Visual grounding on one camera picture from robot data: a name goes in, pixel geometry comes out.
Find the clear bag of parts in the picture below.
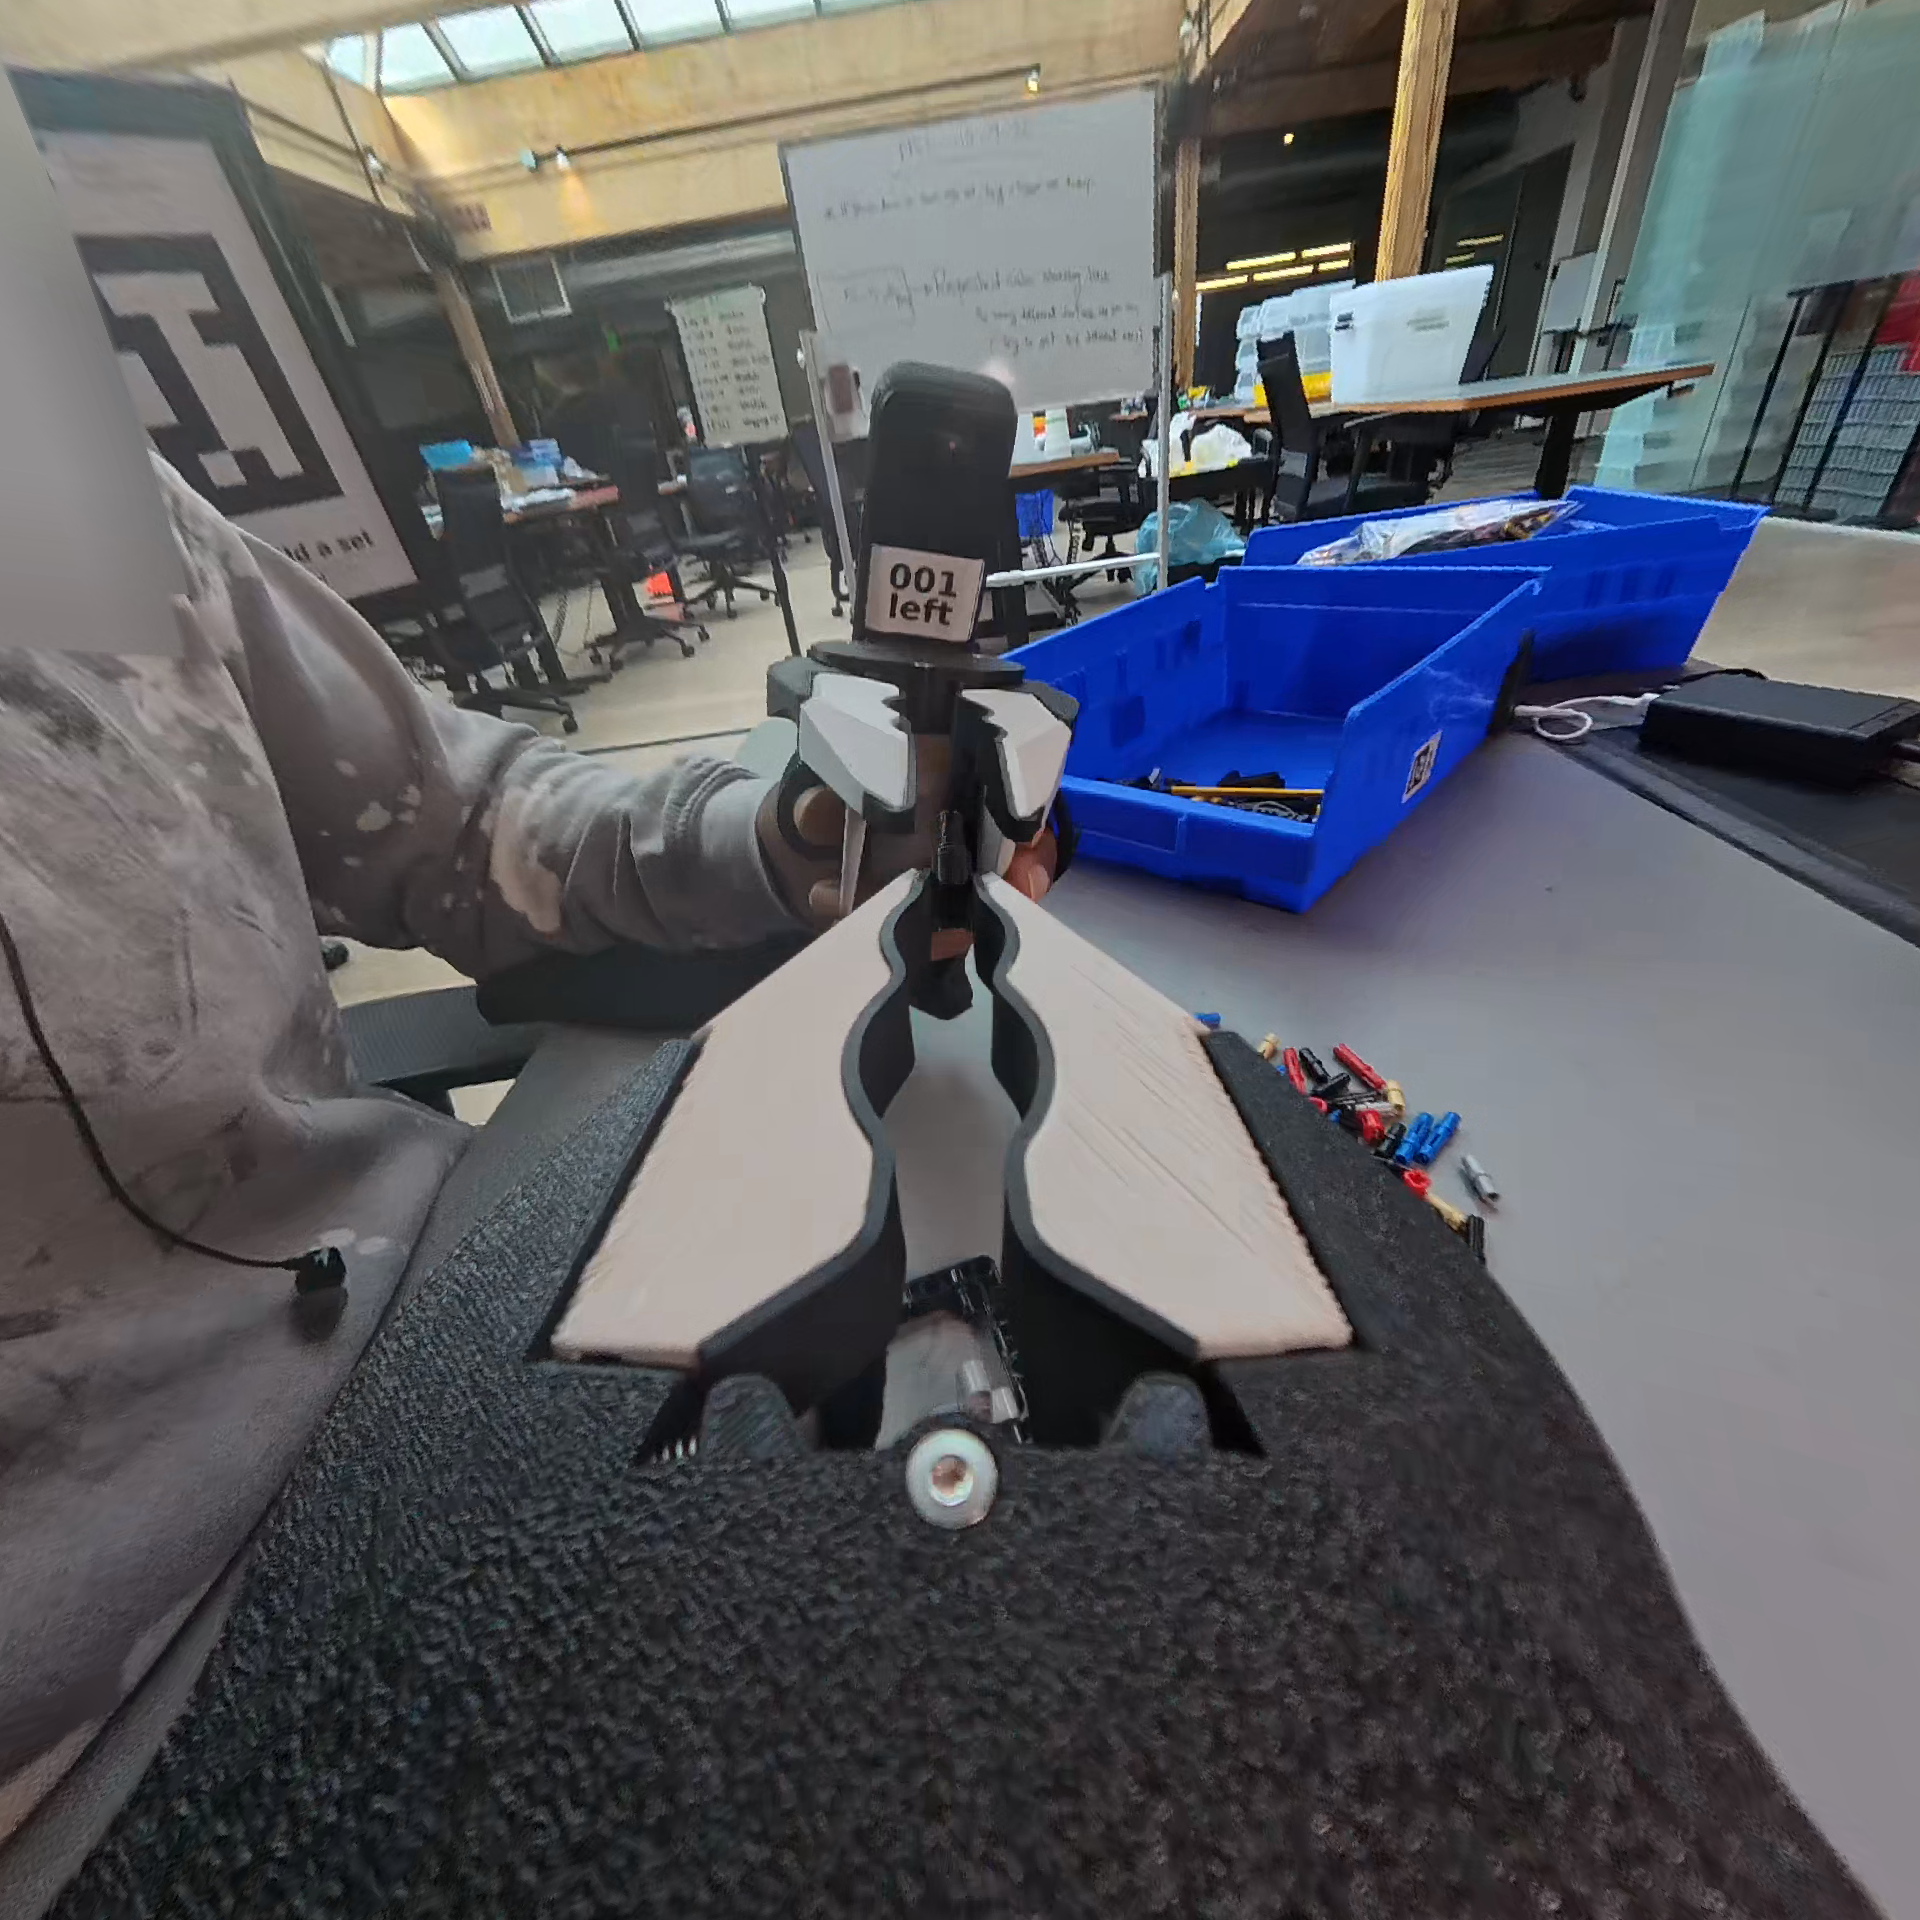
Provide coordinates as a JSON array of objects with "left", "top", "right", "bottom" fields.
[{"left": 1296, "top": 498, "right": 1585, "bottom": 570}]

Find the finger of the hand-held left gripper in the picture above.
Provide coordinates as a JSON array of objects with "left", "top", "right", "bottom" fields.
[
  {"left": 799, "top": 675, "right": 921, "bottom": 916},
  {"left": 968, "top": 688, "right": 1072, "bottom": 875}
]

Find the person's left hand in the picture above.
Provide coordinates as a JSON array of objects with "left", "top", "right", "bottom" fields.
[{"left": 780, "top": 783, "right": 1065, "bottom": 924}]

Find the person's torso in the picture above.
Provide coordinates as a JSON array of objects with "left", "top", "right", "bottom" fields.
[{"left": 0, "top": 450, "right": 482, "bottom": 1834}]

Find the white marker sign board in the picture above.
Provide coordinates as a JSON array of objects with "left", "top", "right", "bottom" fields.
[{"left": 8, "top": 67, "right": 423, "bottom": 602}]

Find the rack of red storage bins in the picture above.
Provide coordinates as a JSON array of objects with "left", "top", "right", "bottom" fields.
[{"left": 1770, "top": 277, "right": 1920, "bottom": 528}]

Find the wooden top table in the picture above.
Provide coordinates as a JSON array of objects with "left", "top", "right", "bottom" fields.
[{"left": 1200, "top": 363, "right": 1714, "bottom": 506}]

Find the blue plastic bin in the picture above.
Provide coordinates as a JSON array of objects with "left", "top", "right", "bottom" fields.
[
  {"left": 1247, "top": 487, "right": 1770, "bottom": 683},
  {"left": 1013, "top": 566, "right": 1546, "bottom": 915}
]

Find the pile of small connector pins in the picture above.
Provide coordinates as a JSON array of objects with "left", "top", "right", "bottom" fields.
[{"left": 1200, "top": 1013, "right": 1501, "bottom": 1261}]

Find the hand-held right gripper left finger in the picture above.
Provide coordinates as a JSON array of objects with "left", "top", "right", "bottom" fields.
[{"left": 546, "top": 867, "right": 935, "bottom": 1452}]

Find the teal plastic bag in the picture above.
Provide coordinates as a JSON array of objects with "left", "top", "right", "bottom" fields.
[{"left": 1136, "top": 498, "right": 1248, "bottom": 578}]

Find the black office chair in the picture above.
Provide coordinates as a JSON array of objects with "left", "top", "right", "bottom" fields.
[
  {"left": 593, "top": 440, "right": 712, "bottom": 669},
  {"left": 681, "top": 447, "right": 783, "bottom": 616},
  {"left": 435, "top": 464, "right": 586, "bottom": 736}
]

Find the black chair armrest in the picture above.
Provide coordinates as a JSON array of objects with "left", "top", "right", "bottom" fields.
[{"left": 336, "top": 931, "right": 841, "bottom": 1114}]

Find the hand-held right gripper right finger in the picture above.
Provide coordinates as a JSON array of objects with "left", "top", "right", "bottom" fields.
[{"left": 969, "top": 874, "right": 1355, "bottom": 1452}]

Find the black power adapter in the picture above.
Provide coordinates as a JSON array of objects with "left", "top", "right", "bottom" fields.
[{"left": 1639, "top": 672, "right": 1920, "bottom": 789}]

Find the heap of building parts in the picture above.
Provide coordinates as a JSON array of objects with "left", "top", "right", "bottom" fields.
[{"left": 1117, "top": 768, "right": 1329, "bottom": 826}]

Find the grey desk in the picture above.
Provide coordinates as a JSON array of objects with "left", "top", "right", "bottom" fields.
[{"left": 45, "top": 660, "right": 1920, "bottom": 1920}]

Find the white cable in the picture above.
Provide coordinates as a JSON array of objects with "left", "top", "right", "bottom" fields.
[{"left": 1516, "top": 692, "right": 1660, "bottom": 746}]

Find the person's left forearm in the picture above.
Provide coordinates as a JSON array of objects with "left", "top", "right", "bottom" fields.
[{"left": 307, "top": 696, "right": 799, "bottom": 975}]

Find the black desk cable channel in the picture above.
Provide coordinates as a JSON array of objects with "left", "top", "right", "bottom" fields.
[{"left": 1546, "top": 719, "right": 1920, "bottom": 946}]

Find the black building frame assembly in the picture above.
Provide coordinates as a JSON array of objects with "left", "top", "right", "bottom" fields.
[{"left": 897, "top": 1256, "right": 1029, "bottom": 1443}]

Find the whiteboard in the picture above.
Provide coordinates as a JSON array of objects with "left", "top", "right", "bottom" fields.
[{"left": 780, "top": 83, "right": 1168, "bottom": 413}]

